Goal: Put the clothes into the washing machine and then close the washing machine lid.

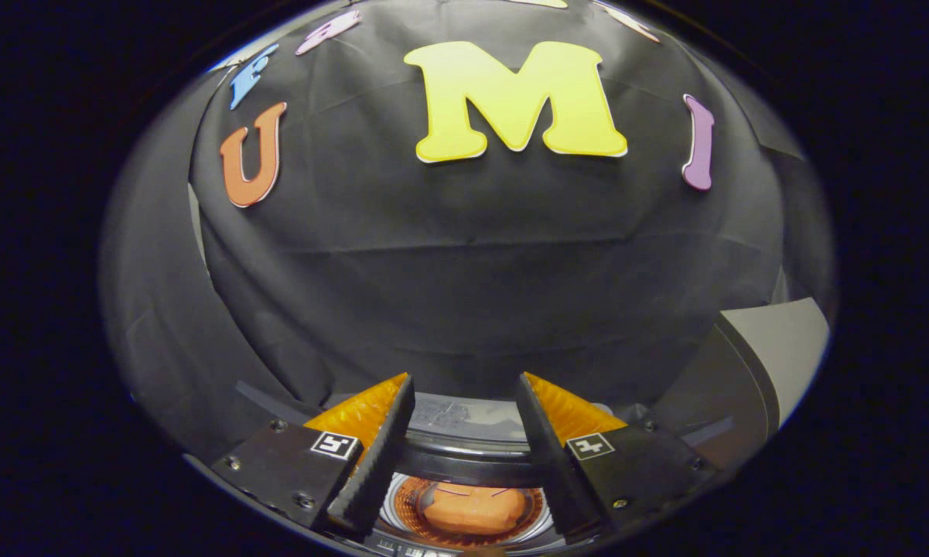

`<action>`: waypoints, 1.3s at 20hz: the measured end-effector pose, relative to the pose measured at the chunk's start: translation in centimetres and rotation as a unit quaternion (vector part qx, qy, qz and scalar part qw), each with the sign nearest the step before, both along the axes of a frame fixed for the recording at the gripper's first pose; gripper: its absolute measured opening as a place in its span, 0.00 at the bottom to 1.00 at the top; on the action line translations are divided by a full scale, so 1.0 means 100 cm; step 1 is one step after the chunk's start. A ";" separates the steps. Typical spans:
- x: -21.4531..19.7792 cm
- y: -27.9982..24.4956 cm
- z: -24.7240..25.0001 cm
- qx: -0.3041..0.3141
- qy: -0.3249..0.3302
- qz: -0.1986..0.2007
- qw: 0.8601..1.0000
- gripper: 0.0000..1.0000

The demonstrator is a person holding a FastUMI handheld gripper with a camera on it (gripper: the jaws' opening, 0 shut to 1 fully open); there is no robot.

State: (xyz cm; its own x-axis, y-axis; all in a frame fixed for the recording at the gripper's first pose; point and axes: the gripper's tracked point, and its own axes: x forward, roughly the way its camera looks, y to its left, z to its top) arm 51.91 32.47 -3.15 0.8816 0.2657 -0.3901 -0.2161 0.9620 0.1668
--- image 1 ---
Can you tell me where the black backdrop cloth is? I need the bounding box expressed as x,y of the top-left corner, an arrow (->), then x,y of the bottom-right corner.
99,0 -> 835,465

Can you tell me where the grey cabinet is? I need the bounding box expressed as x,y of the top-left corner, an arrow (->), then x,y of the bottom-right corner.
661,297 -> 831,469

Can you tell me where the yellow orange shirt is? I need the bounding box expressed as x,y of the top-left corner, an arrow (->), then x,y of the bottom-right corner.
421,483 -> 528,536

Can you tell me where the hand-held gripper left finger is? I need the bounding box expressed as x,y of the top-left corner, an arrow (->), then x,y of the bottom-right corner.
211,372 -> 417,539

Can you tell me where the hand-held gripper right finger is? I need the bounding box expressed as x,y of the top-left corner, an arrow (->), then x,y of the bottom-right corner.
515,371 -> 719,542

